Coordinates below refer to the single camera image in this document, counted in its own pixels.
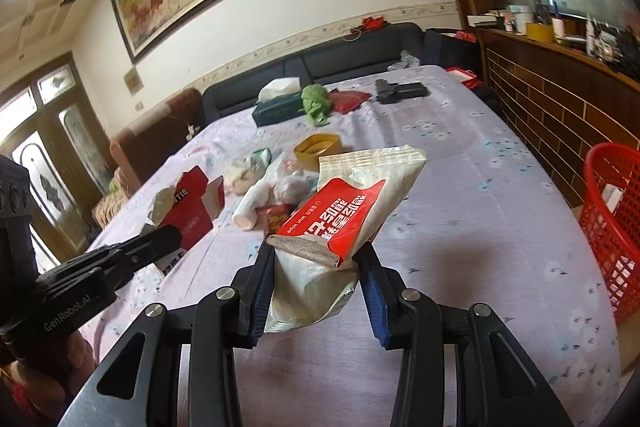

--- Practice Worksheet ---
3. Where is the small white bottle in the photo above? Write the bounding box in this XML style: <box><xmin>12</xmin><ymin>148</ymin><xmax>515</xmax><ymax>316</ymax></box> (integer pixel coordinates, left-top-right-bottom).
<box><xmin>585</xmin><ymin>14</ymin><xmax>598</xmax><ymax>58</ymax></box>

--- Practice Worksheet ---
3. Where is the clear plastic bag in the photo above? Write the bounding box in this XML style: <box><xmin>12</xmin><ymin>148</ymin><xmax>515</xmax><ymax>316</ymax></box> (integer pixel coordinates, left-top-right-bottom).
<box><xmin>387</xmin><ymin>50</ymin><xmax>421</xmax><ymax>72</ymax></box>

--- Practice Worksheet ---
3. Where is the torn red white carton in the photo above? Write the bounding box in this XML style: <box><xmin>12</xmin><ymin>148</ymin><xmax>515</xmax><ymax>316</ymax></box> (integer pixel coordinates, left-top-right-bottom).
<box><xmin>147</xmin><ymin>166</ymin><xmax>226</xmax><ymax>278</ymax></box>

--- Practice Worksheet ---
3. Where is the yellow pen holder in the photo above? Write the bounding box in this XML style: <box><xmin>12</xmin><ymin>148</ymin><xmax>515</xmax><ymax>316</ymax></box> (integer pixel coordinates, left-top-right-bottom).
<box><xmin>525</xmin><ymin>23</ymin><xmax>555</xmax><ymax>44</ymax></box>

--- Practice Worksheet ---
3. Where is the wooden counter cabinet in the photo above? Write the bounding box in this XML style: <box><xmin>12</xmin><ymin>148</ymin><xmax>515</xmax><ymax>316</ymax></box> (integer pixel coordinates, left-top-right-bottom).
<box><xmin>477</xmin><ymin>27</ymin><xmax>640</xmax><ymax>208</ymax></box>

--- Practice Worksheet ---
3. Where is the dark green tissue box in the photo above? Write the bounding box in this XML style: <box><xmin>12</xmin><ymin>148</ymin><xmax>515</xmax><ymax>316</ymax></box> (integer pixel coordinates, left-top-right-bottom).
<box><xmin>251</xmin><ymin>78</ymin><xmax>306</xmax><ymax>126</ymax></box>

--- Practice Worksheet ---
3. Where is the green towel cloth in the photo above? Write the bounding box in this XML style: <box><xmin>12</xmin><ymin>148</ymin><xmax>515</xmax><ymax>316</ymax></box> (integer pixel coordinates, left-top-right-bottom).
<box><xmin>301</xmin><ymin>84</ymin><xmax>332</xmax><ymax>126</ymax></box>

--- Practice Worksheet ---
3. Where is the brown armchair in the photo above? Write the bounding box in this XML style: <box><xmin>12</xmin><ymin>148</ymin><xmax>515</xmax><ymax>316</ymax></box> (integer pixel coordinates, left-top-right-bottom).
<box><xmin>110</xmin><ymin>88</ymin><xmax>206</xmax><ymax>198</ymax></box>

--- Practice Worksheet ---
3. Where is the white grey carton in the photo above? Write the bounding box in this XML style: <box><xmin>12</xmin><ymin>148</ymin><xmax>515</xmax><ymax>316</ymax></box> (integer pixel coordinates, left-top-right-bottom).
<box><xmin>600</xmin><ymin>186</ymin><xmax>624</xmax><ymax>214</ymax></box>

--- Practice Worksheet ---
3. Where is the knotted white plastic bag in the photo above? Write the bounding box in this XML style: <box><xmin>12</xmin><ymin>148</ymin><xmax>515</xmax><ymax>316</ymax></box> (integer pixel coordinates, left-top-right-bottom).
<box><xmin>272</xmin><ymin>172</ymin><xmax>321</xmax><ymax>208</ymax></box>

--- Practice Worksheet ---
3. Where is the dark blue bag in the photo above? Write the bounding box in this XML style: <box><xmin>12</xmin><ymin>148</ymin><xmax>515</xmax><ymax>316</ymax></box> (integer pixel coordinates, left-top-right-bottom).
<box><xmin>424</xmin><ymin>27</ymin><xmax>483</xmax><ymax>72</ymax></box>

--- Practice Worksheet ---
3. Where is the white plastic tube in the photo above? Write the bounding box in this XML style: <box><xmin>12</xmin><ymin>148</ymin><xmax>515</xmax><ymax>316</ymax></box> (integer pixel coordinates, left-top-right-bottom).
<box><xmin>232</xmin><ymin>179</ymin><xmax>281</xmax><ymax>232</ymax></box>

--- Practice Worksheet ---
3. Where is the red plastic basket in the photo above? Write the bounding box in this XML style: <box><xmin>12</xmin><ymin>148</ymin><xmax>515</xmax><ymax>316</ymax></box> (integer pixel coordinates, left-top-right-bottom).
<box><xmin>580</xmin><ymin>143</ymin><xmax>640</xmax><ymax>324</ymax></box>

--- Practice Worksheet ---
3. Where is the black leather sofa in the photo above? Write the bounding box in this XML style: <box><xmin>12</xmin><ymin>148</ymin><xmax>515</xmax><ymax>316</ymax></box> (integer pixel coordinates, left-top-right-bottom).
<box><xmin>202</xmin><ymin>22</ymin><xmax>426</xmax><ymax>128</ymax></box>

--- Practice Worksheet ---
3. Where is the patterned brown cushion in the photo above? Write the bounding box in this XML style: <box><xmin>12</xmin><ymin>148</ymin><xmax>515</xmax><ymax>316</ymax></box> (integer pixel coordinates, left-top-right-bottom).
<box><xmin>92</xmin><ymin>167</ymin><xmax>131</xmax><ymax>228</ymax></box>

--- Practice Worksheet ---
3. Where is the yellow plastic container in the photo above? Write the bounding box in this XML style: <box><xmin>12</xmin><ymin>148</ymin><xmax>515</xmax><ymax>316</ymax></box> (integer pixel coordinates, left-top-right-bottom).
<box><xmin>293</xmin><ymin>133</ymin><xmax>343</xmax><ymax>168</ymax></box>

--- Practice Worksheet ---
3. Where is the white jar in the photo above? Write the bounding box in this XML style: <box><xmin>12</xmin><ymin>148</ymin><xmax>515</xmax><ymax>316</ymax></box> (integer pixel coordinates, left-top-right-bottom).
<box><xmin>509</xmin><ymin>5</ymin><xmax>533</xmax><ymax>35</ymax></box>

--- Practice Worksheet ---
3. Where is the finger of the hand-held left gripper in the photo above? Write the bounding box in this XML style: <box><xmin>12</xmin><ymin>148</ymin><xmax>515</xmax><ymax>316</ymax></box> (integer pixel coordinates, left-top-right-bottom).
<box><xmin>85</xmin><ymin>224</ymin><xmax>183</xmax><ymax>280</ymax></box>

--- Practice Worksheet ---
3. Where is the red flat packet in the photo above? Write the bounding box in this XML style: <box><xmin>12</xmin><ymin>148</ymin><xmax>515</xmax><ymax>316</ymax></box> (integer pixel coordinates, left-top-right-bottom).
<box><xmin>330</xmin><ymin>89</ymin><xmax>373</xmax><ymax>114</ymax></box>

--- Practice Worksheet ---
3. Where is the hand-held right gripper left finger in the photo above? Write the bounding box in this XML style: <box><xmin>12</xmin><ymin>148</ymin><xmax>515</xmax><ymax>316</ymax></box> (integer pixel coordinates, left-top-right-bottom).
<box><xmin>59</xmin><ymin>237</ymin><xmax>277</xmax><ymax>427</ymax></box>

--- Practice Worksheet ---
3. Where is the white knit glove green cuff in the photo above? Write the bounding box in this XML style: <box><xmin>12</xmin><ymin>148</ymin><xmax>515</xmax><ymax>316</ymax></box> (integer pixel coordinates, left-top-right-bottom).
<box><xmin>223</xmin><ymin>147</ymin><xmax>273</xmax><ymax>195</ymax></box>

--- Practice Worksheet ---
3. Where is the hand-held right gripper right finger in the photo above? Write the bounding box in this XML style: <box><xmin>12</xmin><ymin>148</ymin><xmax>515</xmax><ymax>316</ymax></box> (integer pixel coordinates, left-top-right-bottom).
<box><xmin>356</xmin><ymin>243</ymin><xmax>576</xmax><ymax>427</ymax></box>

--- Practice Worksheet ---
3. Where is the black toy pistol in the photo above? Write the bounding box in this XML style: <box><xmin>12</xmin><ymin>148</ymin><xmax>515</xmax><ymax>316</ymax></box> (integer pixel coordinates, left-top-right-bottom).
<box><xmin>375</xmin><ymin>79</ymin><xmax>430</xmax><ymax>105</ymax></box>

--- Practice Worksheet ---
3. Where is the wooden glass door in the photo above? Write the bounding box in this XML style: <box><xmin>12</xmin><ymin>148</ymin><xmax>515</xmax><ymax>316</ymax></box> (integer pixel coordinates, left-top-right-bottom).
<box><xmin>0</xmin><ymin>52</ymin><xmax>116</xmax><ymax>268</ymax></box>

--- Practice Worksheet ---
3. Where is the small wall plaque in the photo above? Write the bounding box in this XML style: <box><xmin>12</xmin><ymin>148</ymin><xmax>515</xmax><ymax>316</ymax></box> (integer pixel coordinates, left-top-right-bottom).
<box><xmin>123</xmin><ymin>66</ymin><xmax>143</xmax><ymax>96</ymax></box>

